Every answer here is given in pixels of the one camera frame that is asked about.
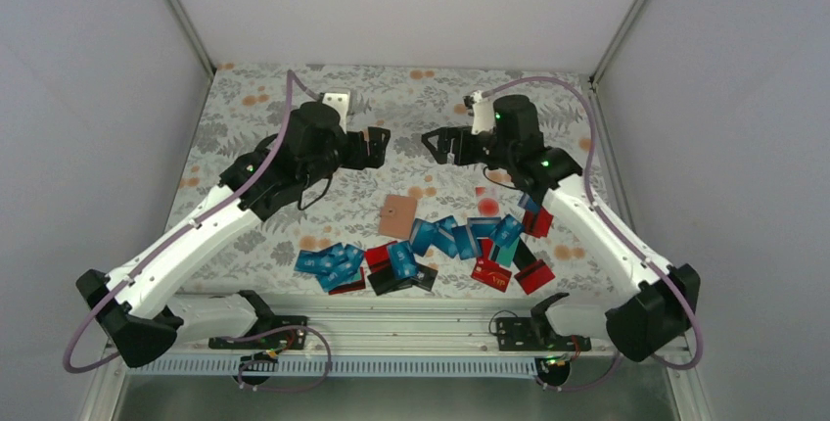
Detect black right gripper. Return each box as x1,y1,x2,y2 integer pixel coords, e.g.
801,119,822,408
422,124,516,169

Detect black VIP card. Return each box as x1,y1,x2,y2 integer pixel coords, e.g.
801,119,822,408
409,263,438,292

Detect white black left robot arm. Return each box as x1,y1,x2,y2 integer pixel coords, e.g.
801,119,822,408
76,101,391,368

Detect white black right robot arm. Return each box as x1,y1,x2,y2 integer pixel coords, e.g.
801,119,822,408
421,95,703,362

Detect blue card centre top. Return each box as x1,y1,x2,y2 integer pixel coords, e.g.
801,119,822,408
408,218,438,257

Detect blue card right top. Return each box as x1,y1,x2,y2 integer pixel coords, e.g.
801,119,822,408
489,214,524,248

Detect red card centre top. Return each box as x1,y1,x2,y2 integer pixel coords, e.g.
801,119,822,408
364,245,391,273

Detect teal card right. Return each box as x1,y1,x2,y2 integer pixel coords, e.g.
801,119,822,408
486,238,520,268

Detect red VIP card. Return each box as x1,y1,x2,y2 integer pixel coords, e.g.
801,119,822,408
471,258,512,293

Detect red card far right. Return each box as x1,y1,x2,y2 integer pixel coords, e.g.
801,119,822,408
514,259,555,295

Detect floral patterned table mat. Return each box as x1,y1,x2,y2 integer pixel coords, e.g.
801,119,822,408
169,63,616,296

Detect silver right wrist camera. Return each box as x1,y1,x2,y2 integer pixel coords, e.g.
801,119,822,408
463,90,496,135

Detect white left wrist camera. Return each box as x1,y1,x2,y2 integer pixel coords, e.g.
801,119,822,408
320,88,352,131

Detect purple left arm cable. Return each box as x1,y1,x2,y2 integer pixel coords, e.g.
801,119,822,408
62,70,326,375

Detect aluminium rail frame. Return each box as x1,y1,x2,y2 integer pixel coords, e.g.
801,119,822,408
103,278,690,357

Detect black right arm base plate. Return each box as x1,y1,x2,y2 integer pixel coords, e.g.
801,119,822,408
493,316,591,352

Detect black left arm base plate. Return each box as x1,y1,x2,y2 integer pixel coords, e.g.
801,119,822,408
207,315,308,351

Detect grey slotted cable duct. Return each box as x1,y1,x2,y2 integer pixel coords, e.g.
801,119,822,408
127,354,537,379

